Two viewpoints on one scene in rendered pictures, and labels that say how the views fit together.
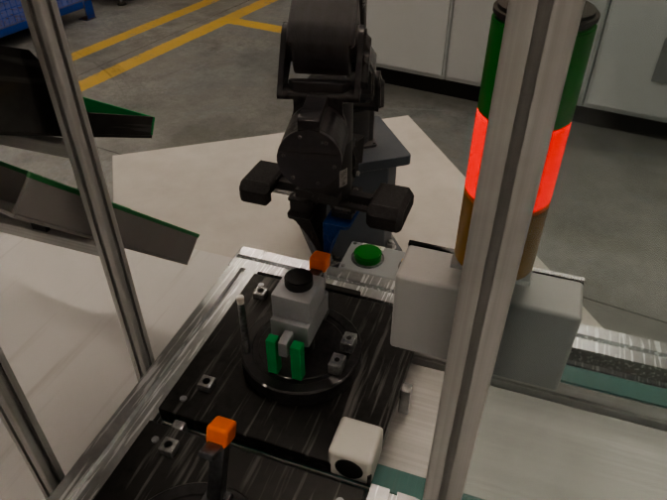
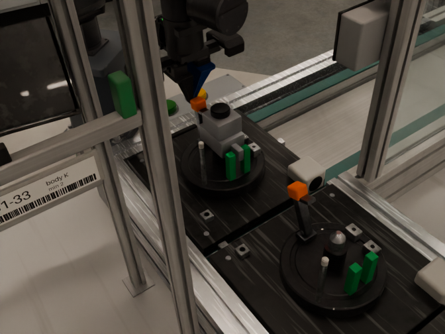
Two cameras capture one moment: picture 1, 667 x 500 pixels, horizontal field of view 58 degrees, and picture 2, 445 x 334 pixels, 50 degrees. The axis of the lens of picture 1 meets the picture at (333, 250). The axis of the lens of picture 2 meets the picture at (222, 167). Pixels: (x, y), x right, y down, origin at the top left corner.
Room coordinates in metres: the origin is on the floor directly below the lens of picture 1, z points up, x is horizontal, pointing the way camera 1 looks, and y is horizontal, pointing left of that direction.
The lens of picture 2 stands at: (0.12, 0.50, 1.52)
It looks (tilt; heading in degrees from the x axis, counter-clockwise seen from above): 43 degrees down; 307
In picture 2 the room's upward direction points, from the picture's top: 3 degrees counter-clockwise
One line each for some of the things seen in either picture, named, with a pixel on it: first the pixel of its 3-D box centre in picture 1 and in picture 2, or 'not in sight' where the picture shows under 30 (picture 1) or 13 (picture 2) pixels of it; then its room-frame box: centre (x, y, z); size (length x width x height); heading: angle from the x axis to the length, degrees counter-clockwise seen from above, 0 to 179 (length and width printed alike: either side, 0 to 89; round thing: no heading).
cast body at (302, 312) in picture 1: (296, 307); (224, 129); (0.46, 0.04, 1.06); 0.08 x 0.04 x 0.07; 161
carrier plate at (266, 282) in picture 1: (302, 361); (222, 172); (0.47, 0.04, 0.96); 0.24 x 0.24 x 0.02; 70
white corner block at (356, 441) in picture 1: (355, 450); (306, 175); (0.35, -0.02, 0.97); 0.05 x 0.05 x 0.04; 70
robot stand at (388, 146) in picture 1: (349, 193); (98, 89); (0.84, -0.03, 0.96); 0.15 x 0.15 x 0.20; 17
